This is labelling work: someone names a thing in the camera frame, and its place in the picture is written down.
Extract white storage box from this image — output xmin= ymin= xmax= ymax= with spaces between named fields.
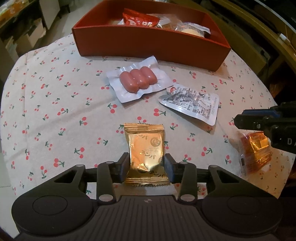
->
xmin=16 ymin=18 xmax=46 ymax=56

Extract brown waffle snack pack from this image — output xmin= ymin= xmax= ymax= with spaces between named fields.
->
xmin=150 ymin=14 xmax=183 ymax=31

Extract red Trolli gummy pack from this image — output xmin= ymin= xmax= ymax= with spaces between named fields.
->
xmin=122 ymin=8 xmax=159 ymax=27

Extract vacuum packed pink sausages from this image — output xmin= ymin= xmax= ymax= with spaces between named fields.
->
xmin=106 ymin=56 xmax=173 ymax=103

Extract red cardboard box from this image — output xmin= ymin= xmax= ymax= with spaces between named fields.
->
xmin=72 ymin=1 xmax=231 ymax=71

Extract clear pack pale cake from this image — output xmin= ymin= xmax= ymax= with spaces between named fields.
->
xmin=175 ymin=22 xmax=211 ymax=38

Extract long dark side table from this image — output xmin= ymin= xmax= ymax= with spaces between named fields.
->
xmin=1 ymin=1 xmax=60 ymax=82

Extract gold foil snack pack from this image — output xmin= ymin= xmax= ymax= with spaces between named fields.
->
xmin=124 ymin=123 xmax=170 ymax=186

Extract clear pack red candies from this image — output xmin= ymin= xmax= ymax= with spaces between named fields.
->
xmin=230 ymin=131 xmax=272 ymax=178

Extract cherry print tablecloth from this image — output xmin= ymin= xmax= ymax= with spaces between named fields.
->
xmin=0 ymin=32 xmax=290 ymax=202

